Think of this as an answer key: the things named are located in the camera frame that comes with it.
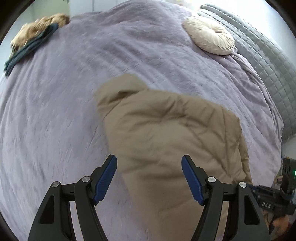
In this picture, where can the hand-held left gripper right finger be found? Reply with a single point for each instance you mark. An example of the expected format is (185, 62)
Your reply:
(193, 179)

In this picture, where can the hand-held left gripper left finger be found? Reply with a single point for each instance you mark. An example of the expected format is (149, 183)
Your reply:
(105, 180)

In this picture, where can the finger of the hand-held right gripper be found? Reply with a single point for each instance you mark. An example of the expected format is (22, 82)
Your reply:
(255, 188)

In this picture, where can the beige puffer jacket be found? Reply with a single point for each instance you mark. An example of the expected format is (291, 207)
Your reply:
(171, 129)

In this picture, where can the person's right hand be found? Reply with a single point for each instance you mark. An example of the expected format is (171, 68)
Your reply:
(279, 223)

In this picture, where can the purple fleece blanket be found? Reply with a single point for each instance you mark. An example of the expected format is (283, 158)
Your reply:
(92, 69)

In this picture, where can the grey quilted headboard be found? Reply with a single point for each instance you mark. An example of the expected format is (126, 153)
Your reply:
(261, 55)

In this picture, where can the round cream cushion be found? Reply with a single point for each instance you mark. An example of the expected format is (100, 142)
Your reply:
(209, 34)

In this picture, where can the dark teal cloth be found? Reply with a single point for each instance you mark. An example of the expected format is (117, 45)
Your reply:
(27, 47)

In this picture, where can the tan striped cloth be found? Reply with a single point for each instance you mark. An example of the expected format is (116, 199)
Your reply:
(34, 26)

